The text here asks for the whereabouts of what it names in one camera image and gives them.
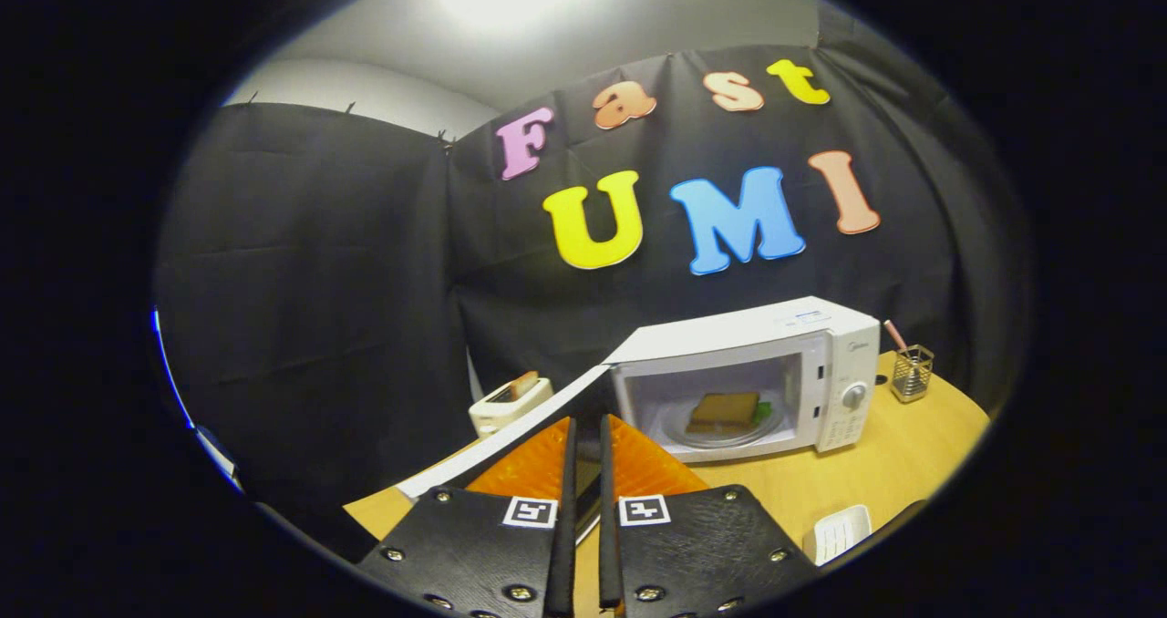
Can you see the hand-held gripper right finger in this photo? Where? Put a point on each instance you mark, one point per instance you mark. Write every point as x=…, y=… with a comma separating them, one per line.
x=607, y=545

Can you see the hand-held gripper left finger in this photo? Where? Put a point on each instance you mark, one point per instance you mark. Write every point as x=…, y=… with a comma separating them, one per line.
x=565, y=545

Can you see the brown bread sandwich with lettuce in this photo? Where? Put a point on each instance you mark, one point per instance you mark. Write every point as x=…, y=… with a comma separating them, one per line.
x=725, y=410

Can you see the white microwave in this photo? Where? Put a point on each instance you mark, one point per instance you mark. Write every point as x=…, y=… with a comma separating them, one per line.
x=848, y=345

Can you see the glass turntable plate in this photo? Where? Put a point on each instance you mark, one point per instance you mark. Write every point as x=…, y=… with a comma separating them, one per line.
x=676, y=436

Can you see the cream toaster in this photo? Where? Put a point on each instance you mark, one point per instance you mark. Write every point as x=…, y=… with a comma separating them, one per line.
x=501, y=410

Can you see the toast slice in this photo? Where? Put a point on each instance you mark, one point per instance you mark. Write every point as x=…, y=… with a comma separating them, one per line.
x=524, y=385

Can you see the small white dish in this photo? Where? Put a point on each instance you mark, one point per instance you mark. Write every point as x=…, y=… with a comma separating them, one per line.
x=837, y=534

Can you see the metal mesh holder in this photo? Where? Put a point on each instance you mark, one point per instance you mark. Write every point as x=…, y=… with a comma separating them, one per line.
x=913, y=376

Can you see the computer monitor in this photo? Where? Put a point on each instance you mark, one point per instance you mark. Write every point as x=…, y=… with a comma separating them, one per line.
x=219, y=459

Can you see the pink straw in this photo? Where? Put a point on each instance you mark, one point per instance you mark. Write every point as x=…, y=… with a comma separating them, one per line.
x=895, y=334

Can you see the black backdrop cloth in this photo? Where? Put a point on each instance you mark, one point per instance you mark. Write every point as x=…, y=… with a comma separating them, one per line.
x=319, y=281

